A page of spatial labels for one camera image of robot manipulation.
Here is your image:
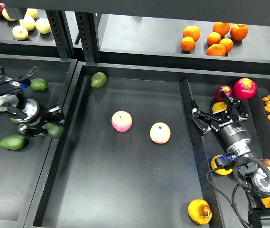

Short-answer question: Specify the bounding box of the green avocado middle cluster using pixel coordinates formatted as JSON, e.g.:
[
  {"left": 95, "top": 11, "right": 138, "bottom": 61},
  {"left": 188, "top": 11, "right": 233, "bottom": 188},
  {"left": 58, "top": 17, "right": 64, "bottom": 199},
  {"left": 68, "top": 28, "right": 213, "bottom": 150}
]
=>
[{"left": 10, "top": 118, "right": 20, "bottom": 124}]

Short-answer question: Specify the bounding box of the pink red apple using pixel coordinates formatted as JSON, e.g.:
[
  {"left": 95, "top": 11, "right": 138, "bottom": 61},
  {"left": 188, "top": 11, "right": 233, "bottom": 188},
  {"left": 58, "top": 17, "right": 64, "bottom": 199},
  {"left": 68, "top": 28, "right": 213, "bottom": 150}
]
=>
[{"left": 111, "top": 110, "right": 132, "bottom": 132}]

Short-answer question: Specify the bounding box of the orange small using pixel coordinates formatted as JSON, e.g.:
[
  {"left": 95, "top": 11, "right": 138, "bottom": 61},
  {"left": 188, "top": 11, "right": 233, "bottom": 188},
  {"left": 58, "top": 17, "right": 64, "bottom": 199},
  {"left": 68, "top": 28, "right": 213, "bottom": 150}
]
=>
[
  {"left": 219, "top": 38, "right": 233, "bottom": 54},
  {"left": 207, "top": 32, "right": 222, "bottom": 46}
]

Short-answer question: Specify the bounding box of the yellow pear brown stem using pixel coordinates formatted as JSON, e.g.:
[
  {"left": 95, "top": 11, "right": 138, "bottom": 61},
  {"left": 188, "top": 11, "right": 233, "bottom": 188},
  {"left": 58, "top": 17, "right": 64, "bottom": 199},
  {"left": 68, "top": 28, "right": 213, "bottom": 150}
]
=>
[{"left": 187, "top": 199, "right": 212, "bottom": 225}]

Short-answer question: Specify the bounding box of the pale yellow pink apple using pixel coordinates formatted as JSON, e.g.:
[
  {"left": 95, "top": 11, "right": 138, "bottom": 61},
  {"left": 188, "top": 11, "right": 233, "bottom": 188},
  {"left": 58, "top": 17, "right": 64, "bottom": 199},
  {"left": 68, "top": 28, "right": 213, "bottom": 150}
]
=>
[{"left": 149, "top": 122, "right": 171, "bottom": 144}]

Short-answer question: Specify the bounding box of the black shelf upright post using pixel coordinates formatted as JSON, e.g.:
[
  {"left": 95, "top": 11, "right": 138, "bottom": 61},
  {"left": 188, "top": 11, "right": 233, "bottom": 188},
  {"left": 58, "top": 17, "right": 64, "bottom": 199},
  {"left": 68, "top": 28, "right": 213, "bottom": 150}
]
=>
[{"left": 75, "top": 12, "right": 101, "bottom": 63}]

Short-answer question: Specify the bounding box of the orange bottom front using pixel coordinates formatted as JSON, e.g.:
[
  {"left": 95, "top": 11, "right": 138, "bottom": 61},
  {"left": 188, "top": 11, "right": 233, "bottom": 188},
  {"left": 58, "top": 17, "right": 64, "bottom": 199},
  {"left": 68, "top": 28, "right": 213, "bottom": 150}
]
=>
[{"left": 206, "top": 44, "right": 226, "bottom": 57}]

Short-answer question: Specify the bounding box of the black tray divider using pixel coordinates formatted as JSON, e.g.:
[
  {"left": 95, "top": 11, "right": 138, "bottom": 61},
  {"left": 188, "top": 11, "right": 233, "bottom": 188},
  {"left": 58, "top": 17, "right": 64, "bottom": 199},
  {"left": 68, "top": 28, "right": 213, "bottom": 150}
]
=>
[{"left": 179, "top": 78, "right": 224, "bottom": 228}]

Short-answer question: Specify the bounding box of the black left tray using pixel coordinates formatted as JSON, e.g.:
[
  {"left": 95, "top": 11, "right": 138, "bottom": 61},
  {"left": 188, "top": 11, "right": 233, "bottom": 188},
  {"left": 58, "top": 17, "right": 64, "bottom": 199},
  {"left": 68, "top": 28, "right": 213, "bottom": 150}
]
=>
[{"left": 0, "top": 54, "right": 76, "bottom": 228}]

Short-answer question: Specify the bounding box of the pale yellow apple hidden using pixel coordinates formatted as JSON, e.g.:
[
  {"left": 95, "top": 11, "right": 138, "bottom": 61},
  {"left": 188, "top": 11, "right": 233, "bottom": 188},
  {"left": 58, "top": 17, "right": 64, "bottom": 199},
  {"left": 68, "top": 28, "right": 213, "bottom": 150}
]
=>
[{"left": 2, "top": 9, "right": 16, "bottom": 21}]

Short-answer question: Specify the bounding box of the orange right small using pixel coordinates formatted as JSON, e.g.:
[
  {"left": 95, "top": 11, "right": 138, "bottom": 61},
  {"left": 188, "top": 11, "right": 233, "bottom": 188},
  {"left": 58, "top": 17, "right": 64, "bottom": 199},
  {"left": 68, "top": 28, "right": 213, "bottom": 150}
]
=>
[{"left": 219, "top": 38, "right": 233, "bottom": 54}]

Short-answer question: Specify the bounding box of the pale yellow apple right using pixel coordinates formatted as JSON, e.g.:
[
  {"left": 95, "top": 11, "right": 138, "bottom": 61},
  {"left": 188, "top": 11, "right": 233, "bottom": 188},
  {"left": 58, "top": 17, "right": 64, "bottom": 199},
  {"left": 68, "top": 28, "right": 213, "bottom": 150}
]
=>
[{"left": 36, "top": 18, "right": 51, "bottom": 34}]

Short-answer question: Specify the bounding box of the black tray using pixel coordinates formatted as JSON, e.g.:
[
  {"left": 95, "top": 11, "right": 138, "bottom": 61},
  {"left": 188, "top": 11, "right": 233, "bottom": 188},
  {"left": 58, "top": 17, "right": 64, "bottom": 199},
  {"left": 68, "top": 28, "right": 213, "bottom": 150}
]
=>
[
  {"left": 24, "top": 61, "right": 270, "bottom": 228},
  {"left": 0, "top": 54, "right": 76, "bottom": 228}
]

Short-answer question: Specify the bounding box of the pale yellow apple middle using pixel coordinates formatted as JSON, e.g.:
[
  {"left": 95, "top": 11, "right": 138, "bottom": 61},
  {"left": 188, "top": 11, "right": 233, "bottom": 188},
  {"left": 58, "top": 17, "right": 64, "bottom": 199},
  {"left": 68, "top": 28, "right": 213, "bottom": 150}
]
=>
[{"left": 19, "top": 15, "right": 36, "bottom": 31}]

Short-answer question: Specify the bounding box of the orange top middle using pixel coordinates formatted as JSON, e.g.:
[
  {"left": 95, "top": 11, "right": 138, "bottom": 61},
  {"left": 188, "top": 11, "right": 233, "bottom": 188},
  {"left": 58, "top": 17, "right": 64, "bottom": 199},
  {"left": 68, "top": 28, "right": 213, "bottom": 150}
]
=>
[{"left": 213, "top": 22, "right": 231, "bottom": 37}]

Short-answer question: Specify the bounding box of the bright red apple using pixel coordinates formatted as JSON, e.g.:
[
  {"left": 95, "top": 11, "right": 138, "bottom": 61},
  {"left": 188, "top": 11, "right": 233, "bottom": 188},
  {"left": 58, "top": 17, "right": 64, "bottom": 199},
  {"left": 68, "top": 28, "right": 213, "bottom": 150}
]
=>
[{"left": 233, "top": 78, "right": 257, "bottom": 99}]

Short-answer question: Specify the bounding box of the black centre tray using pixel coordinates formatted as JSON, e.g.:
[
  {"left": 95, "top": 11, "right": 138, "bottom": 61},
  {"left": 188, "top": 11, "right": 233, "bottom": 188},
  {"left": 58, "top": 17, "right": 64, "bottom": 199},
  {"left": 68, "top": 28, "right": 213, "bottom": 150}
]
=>
[{"left": 24, "top": 61, "right": 270, "bottom": 228}]

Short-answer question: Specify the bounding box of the dark green avocado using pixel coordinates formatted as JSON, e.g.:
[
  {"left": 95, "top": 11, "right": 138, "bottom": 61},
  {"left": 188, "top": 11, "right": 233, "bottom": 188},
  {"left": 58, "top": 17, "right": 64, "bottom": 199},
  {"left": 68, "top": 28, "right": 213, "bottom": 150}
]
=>
[{"left": 44, "top": 123, "right": 64, "bottom": 139}]

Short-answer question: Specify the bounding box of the green avocado lower left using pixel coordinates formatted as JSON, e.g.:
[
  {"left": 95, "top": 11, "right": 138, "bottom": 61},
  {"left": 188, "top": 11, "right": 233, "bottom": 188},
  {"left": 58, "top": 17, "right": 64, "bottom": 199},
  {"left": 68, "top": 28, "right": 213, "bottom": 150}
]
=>
[{"left": 0, "top": 134, "right": 27, "bottom": 150}]

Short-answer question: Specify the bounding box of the orange lower left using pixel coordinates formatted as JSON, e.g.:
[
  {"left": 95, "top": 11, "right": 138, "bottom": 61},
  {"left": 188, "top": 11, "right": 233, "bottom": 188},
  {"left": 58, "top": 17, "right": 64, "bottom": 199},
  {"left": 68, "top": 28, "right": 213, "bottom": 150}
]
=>
[{"left": 180, "top": 36, "right": 195, "bottom": 52}]

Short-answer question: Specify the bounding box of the light green avocado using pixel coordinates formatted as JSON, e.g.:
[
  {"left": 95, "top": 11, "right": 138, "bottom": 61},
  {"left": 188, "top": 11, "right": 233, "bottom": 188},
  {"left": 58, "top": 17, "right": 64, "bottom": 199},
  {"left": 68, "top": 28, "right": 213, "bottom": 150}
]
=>
[{"left": 91, "top": 72, "right": 107, "bottom": 88}]

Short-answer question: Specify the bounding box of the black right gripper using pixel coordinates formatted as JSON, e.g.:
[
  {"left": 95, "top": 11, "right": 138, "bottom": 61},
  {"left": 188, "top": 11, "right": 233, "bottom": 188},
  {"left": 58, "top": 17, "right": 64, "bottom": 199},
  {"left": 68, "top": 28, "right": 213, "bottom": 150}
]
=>
[{"left": 190, "top": 91, "right": 251, "bottom": 152}]

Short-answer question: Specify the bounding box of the dark red apple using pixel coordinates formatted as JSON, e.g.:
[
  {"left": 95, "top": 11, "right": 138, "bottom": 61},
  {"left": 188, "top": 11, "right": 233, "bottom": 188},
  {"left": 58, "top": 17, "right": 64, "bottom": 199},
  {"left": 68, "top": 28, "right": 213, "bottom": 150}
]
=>
[{"left": 214, "top": 85, "right": 233, "bottom": 103}]

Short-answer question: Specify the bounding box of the orange centre small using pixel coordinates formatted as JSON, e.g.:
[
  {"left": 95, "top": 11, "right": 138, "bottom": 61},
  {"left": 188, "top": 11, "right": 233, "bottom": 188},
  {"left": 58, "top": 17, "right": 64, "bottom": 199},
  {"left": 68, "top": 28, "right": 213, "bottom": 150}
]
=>
[{"left": 207, "top": 32, "right": 222, "bottom": 46}]

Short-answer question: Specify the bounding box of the green avocado far left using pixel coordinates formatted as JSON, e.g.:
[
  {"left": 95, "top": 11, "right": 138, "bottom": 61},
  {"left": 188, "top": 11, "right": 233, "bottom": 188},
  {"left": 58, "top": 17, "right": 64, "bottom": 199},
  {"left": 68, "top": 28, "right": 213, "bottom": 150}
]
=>
[{"left": 30, "top": 78, "right": 48, "bottom": 91}]

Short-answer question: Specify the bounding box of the orange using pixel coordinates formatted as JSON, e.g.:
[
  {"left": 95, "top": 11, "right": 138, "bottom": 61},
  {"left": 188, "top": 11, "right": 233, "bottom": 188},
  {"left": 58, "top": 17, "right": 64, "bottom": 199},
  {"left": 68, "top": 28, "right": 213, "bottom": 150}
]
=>
[
  {"left": 230, "top": 24, "right": 248, "bottom": 41},
  {"left": 206, "top": 44, "right": 226, "bottom": 57},
  {"left": 183, "top": 25, "right": 201, "bottom": 42},
  {"left": 180, "top": 36, "right": 195, "bottom": 52},
  {"left": 213, "top": 22, "right": 231, "bottom": 37}
]

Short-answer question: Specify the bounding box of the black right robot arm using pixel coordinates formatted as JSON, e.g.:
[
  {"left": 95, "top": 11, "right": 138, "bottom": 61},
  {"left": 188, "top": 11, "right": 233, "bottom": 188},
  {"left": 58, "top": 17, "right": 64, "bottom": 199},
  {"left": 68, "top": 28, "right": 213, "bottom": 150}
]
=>
[{"left": 190, "top": 92, "right": 270, "bottom": 228}]

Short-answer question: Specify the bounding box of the orange top right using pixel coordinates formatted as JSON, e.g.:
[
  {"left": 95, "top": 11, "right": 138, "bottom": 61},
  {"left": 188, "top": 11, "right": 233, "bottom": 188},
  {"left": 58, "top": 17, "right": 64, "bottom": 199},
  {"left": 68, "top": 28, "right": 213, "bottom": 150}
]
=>
[{"left": 230, "top": 24, "right": 248, "bottom": 41}]

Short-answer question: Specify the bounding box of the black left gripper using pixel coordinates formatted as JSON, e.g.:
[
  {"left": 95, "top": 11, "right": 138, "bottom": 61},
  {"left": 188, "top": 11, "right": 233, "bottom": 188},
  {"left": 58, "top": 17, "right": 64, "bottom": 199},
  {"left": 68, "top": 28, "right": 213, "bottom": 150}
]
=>
[{"left": 17, "top": 98, "right": 65, "bottom": 137}]

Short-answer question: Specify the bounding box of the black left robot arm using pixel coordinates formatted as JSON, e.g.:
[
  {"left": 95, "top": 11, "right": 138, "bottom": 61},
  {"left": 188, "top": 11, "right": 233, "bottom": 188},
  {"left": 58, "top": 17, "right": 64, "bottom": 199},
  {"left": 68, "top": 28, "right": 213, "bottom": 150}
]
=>
[{"left": 0, "top": 66, "right": 65, "bottom": 137}]

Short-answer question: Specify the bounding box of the orange top left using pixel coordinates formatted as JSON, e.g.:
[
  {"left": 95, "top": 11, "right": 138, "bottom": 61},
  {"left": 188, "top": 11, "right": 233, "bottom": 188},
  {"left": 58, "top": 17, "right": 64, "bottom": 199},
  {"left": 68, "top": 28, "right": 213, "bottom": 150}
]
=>
[{"left": 183, "top": 25, "right": 201, "bottom": 42}]

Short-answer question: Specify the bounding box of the pale yellow apple back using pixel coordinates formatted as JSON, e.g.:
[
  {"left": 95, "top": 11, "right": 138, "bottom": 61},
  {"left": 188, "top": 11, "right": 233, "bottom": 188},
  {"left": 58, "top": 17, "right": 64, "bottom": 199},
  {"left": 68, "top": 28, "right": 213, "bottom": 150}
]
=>
[{"left": 26, "top": 8, "right": 38, "bottom": 19}]

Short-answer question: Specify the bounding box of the pale yellow apple front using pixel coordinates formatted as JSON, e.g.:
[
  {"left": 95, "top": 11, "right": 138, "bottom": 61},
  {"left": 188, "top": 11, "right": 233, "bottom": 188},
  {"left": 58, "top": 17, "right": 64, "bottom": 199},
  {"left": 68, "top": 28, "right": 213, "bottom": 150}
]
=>
[{"left": 12, "top": 25, "right": 28, "bottom": 41}]

